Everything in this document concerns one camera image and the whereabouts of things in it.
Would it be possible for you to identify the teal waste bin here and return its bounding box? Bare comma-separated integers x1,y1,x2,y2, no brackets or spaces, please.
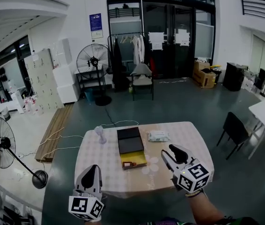
84,88,94,103

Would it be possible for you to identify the small brown glass bottle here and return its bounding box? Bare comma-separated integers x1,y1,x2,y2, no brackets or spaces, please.
122,161,138,169

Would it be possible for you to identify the cardboard box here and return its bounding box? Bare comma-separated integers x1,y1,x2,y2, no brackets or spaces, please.
192,60,218,89

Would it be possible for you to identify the black balcony railing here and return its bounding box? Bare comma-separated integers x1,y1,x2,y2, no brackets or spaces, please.
238,0,265,25

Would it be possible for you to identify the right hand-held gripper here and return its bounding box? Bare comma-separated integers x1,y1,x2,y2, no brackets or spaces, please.
161,144,211,194

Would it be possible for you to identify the blue wall poster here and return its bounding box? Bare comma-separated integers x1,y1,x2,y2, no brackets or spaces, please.
88,13,104,40

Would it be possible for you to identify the table with checkered cloth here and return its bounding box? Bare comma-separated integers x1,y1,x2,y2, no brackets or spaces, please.
74,121,215,199

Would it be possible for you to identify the green patterned shirt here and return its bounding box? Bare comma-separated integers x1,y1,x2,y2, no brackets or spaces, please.
144,216,265,225

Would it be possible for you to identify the black bin with yellow bag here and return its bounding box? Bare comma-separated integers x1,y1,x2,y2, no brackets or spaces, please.
210,65,222,86

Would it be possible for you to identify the black glass double door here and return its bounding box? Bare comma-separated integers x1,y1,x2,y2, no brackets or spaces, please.
141,1,196,80

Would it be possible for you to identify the small white desk fan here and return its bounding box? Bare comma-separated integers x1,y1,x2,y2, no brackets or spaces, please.
94,125,108,146

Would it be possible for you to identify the black standing fan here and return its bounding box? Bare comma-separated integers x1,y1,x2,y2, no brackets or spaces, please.
76,43,113,107
0,116,49,189

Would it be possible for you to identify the white wet wipes packet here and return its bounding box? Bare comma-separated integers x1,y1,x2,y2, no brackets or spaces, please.
147,130,171,143

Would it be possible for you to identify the striped wristband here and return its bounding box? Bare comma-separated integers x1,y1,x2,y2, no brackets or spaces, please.
184,188,205,198

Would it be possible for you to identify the grey locker cabinet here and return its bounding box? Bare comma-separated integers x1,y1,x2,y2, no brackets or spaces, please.
24,48,66,114

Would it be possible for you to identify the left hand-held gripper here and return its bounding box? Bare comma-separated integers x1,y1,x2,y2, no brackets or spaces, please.
68,165,105,221

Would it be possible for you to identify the white paper sheet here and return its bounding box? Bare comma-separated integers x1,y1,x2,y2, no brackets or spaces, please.
148,31,165,51
174,29,191,47

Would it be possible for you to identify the person's right forearm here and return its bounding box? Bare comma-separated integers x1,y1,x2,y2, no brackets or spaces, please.
185,191,227,225

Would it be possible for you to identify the grey armchair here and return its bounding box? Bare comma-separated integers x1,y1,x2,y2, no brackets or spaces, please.
130,63,155,102

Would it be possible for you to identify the white cable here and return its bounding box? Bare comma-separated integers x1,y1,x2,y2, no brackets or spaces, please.
17,119,139,159

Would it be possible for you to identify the black cabinet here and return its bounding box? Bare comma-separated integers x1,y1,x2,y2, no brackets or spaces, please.
223,62,246,92

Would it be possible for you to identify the black metal shelf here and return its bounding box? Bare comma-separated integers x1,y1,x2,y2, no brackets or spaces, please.
74,65,108,96

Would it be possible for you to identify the wooden platform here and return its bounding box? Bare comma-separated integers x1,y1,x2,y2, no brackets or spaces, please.
34,103,75,163

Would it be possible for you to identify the dark chair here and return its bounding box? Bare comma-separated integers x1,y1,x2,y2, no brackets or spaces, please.
216,111,253,161

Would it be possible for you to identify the stack of white foam boxes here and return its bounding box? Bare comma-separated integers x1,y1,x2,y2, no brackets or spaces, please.
52,65,80,104

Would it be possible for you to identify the metal equipment rack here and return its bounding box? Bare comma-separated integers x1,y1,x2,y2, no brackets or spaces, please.
0,172,42,225

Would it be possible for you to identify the black box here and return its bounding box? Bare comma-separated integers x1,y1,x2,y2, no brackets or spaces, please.
116,126,148,171

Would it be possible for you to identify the black clothes rack with coats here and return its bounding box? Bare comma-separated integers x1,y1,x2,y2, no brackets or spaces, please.
106,32,147,91

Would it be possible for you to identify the cluster of white jugs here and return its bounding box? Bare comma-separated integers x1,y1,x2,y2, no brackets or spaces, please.
23,95,44,115

